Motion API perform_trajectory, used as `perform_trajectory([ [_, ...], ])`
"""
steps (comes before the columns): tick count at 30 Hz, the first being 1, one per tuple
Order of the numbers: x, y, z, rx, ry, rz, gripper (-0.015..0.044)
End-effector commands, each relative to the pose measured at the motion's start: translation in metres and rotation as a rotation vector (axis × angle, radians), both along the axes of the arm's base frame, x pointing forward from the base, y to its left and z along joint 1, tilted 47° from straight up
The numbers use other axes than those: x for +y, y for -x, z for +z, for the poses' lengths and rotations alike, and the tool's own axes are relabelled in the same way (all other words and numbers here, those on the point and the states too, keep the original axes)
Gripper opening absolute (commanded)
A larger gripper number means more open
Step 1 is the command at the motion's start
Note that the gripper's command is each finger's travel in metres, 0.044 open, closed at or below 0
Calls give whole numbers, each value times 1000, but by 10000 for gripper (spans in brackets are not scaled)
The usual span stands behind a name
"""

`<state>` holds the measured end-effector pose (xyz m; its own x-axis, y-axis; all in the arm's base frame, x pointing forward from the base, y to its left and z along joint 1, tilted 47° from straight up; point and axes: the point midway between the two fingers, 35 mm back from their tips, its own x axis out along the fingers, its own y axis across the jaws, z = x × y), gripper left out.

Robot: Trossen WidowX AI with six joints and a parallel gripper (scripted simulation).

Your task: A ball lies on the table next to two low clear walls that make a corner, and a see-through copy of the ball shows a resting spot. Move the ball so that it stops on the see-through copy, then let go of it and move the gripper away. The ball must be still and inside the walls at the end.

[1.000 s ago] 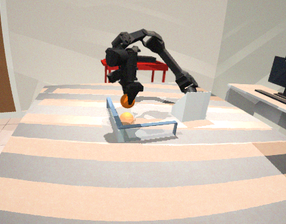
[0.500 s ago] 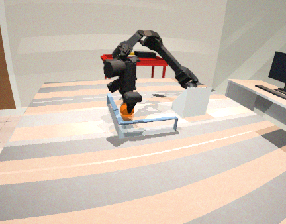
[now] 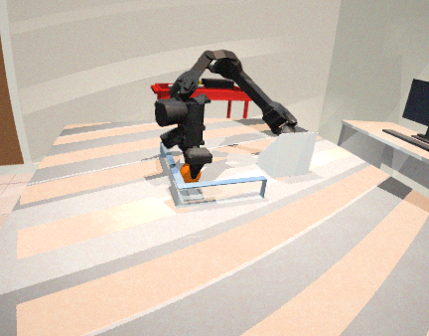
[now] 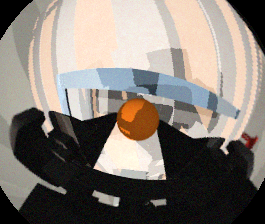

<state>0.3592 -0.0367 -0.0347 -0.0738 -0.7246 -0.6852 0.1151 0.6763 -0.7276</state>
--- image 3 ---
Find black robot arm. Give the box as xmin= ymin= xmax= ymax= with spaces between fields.
xmin=154 ymin=50 xmax=297 ymax=149

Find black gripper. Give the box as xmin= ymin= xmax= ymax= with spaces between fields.
xmin=177 ymin=122 xmax=213 ymax=179

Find clear l-shaped low walls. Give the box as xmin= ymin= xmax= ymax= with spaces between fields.
xmin=160 ymin=142 xmax=266 ymax=209

